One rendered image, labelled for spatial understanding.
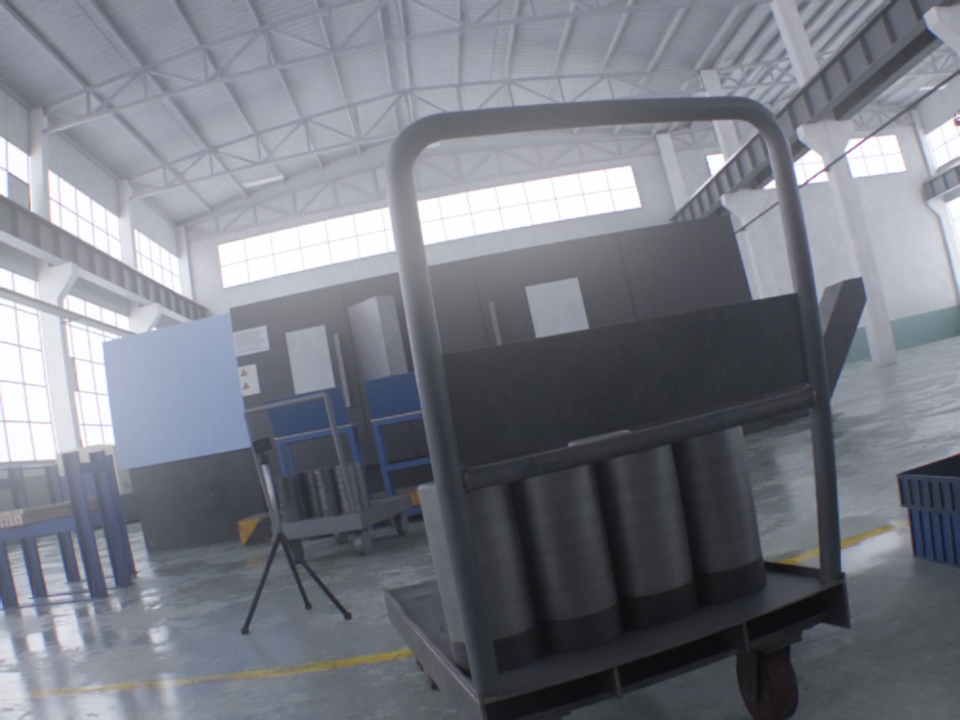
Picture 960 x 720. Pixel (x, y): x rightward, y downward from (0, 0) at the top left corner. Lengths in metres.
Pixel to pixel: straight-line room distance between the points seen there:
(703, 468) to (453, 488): 0.44
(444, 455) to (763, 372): 0.45
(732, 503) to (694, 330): 0.31
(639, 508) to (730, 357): 0.26
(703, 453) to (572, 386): 0.31
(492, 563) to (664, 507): 0.26
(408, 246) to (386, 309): 6.20
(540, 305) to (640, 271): 0.97
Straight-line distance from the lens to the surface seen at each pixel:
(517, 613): 1.16
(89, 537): 5.10
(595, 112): 1.05
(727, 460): 1.27
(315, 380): 7.40
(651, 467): 1.21
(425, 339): 0.95
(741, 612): 1.22
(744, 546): 1.29
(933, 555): 2.22
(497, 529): 1.14
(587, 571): 1.18
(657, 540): 1.22
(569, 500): 1.16
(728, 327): 1.11
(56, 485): 6.41
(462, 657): 1.19
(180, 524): 7.78
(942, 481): 2.07
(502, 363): 0.99
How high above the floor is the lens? 0.59
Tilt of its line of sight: 5 degrees up
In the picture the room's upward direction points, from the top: 11 degrees counter-clockwise
